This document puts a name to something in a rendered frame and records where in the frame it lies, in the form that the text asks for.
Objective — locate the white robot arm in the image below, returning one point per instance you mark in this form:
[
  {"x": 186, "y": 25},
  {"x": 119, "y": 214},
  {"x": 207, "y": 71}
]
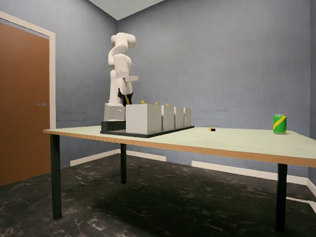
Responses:
[{"x": 119, "y": 63}]

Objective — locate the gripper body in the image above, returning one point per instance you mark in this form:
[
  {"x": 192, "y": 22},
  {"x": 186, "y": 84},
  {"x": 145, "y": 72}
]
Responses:
[{"x": 125, "y": 87}]

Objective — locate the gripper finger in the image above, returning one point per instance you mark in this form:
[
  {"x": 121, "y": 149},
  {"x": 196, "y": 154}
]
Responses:
[
  {"x": 129, "y": 96},
  {"x": 122, "y": 97}
]

